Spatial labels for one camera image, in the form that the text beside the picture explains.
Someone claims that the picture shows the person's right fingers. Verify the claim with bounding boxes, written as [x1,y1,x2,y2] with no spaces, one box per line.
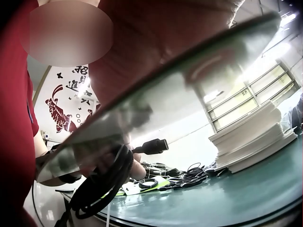
[183,45,239,87]

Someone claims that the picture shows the person's left fingers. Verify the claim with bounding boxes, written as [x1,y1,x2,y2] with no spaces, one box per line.
[124,132,146,183]

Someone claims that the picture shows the black cable with plug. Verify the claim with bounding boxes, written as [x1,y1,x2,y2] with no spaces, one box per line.
[54,138,169,227]

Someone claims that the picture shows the clear plastic bag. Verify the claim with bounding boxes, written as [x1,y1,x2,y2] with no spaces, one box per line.
[36,13,283,183]

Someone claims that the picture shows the person's left hand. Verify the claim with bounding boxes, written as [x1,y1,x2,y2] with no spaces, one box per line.
[71,132,146,183]

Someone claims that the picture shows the green packaging card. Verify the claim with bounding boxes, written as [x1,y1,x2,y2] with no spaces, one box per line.
[120,175,171,196]

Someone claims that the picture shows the barred window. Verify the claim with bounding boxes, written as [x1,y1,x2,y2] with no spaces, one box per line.
[200,60,300,134]

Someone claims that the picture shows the stack of white sheets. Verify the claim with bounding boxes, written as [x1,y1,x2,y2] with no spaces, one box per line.
[208,100,298,174]

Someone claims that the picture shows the person's body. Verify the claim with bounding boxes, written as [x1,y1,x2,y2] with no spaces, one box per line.
[0,0,46,227]

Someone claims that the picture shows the small tied black cable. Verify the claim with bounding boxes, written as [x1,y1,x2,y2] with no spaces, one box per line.
[138,179,159,190]

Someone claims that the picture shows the pile of black cables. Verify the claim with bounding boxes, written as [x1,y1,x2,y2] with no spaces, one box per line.
[140,161,214,191]

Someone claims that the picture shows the red fish wall decal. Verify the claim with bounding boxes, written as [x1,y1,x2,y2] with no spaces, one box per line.
[45,64,102,135]

